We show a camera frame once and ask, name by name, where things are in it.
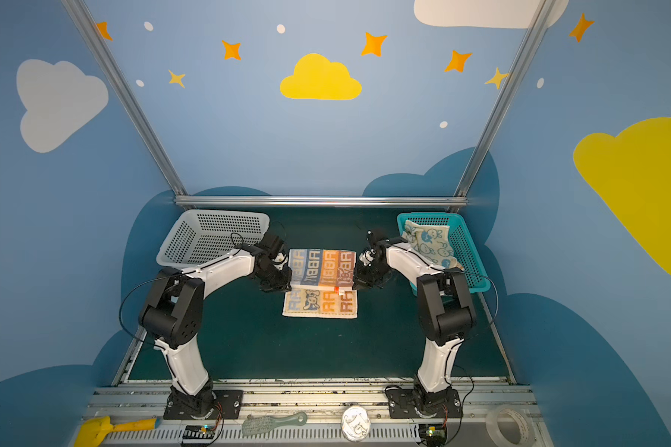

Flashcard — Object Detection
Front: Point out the rabbit letter striped towel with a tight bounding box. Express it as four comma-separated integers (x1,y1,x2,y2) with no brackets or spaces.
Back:
283,249,358,320

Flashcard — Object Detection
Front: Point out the white perforated plastic basket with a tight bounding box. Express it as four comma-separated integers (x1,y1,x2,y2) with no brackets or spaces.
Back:
156,210,270,269

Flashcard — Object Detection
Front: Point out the teal perforated plastic basket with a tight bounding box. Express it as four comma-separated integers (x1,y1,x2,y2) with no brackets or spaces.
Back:
397,212,491,294

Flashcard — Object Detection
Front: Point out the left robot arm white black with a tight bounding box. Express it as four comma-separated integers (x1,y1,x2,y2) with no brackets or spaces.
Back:
139,245,291,397

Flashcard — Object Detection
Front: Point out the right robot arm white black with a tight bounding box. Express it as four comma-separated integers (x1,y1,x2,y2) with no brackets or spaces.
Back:
353,238,477,395

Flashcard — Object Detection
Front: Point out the bunny face pattern towel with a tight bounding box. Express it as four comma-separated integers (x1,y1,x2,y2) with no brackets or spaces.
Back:
402,220,464,270

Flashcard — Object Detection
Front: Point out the pale green hair brush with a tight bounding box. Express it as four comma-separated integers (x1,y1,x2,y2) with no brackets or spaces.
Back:
242,412,308,437

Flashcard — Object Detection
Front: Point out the round silver tin lid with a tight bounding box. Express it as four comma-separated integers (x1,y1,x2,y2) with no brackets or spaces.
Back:
341,405,371,443

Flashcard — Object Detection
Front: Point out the right small circuit board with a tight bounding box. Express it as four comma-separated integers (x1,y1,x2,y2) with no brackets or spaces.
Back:
418,425,447,447

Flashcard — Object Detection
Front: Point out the small circuit board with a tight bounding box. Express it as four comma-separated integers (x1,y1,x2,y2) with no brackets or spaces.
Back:
418,425,447,447
179,425,217,447

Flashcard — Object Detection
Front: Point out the left small circuit board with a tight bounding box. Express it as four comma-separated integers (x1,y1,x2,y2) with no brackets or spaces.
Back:
179,425,217,447

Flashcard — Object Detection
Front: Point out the clear tape roll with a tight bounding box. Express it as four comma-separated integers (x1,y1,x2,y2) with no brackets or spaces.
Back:
485,405,535,447

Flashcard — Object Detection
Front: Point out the yellow toy shovel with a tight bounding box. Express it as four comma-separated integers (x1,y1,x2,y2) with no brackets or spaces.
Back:
74,416,160,447

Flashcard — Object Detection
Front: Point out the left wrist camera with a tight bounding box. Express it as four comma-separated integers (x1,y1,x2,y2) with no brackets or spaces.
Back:
259,231,284,259

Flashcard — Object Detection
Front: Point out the aluminium frame left post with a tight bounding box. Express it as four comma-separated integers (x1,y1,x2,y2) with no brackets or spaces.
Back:
61,0,195,210

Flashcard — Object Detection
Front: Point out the aluminium frame post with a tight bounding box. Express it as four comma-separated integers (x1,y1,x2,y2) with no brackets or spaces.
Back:
61,0,195,210
447,0,558,212

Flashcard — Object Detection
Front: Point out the aluminium frame back rail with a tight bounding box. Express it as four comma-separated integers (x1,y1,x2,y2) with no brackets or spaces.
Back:
174,196,468,209

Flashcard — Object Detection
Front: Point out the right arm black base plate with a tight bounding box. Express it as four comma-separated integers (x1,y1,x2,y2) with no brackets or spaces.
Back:
384,386,463,419

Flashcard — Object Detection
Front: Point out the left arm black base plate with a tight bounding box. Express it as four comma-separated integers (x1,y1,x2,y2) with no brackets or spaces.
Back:
163,387,243,421

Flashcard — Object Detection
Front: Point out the aluminium front rail bed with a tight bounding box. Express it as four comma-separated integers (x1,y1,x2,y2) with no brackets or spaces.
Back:
80,377,553,446

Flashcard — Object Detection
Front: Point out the aluminium frame right post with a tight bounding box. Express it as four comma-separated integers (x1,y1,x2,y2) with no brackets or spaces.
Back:
447,0,558,212

